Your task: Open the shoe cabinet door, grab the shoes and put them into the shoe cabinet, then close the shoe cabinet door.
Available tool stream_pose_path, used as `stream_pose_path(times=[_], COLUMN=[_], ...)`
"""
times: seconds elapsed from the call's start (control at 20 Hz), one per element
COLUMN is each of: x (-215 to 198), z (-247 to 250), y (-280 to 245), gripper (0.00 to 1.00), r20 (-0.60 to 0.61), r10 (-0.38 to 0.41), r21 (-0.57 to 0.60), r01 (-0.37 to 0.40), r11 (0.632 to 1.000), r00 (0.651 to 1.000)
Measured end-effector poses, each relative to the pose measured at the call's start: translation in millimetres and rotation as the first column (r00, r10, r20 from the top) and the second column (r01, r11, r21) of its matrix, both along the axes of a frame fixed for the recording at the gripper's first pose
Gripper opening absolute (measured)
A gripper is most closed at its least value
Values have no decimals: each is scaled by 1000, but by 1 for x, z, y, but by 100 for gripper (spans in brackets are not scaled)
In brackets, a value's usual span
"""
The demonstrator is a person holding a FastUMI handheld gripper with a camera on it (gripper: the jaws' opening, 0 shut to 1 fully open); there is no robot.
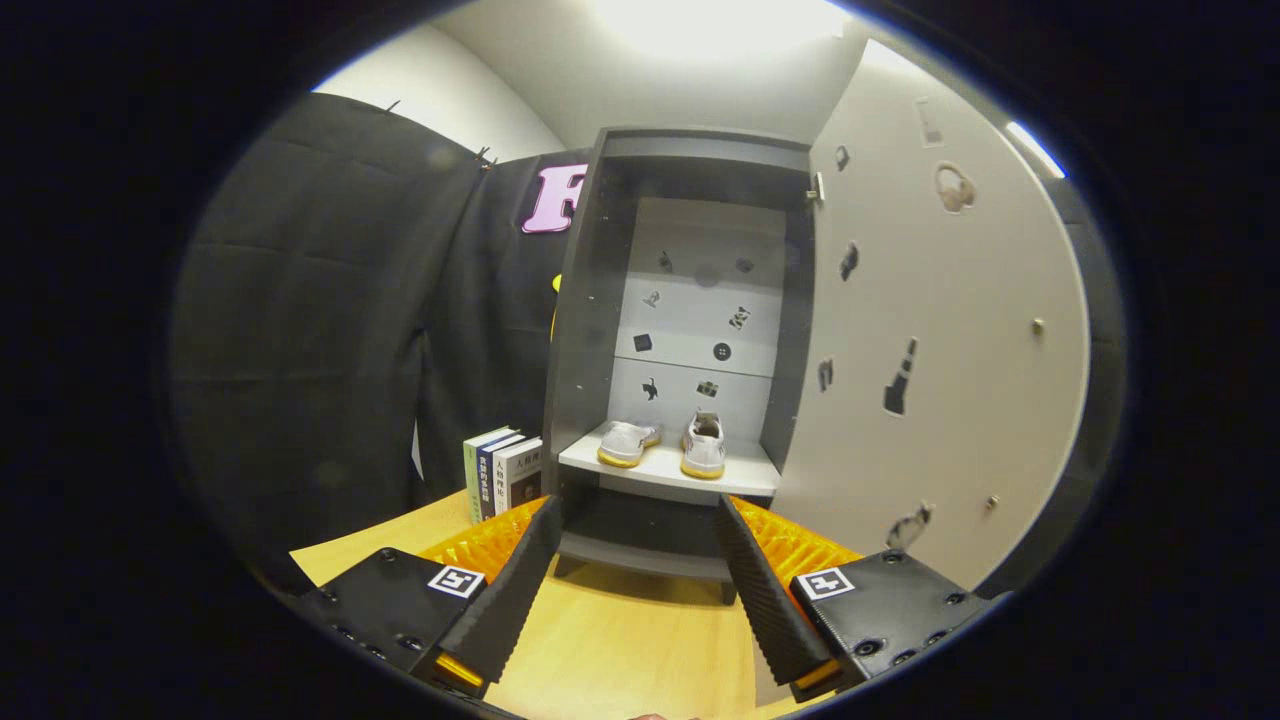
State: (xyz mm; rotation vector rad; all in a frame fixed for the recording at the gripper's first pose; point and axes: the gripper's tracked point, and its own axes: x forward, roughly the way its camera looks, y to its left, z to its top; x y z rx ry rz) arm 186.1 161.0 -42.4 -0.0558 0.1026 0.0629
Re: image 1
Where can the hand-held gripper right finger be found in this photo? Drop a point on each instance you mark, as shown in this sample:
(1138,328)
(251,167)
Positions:
(770,610)

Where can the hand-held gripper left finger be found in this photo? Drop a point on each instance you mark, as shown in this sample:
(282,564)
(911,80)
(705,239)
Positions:
(505,610)

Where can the white canvas shoe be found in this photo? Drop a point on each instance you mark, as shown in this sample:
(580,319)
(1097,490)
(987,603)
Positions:
(625,443)
(705,450)

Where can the dark grey shoe cabinet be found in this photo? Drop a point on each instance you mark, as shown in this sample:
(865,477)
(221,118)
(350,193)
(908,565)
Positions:
(585,330)

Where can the dark blue spine book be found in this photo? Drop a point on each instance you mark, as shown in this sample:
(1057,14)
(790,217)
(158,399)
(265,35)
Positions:
(488,482)

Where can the white portrait cover book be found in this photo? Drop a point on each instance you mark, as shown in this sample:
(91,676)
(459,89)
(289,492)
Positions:
(520,475)

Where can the black backdrop cloth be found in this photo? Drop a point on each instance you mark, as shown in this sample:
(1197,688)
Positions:
(320,350)

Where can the narrow ceiling strip light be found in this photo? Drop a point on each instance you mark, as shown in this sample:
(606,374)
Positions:
(1035,148)

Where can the large ceiling light panel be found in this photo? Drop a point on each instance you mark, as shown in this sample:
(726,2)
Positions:
(720,22)

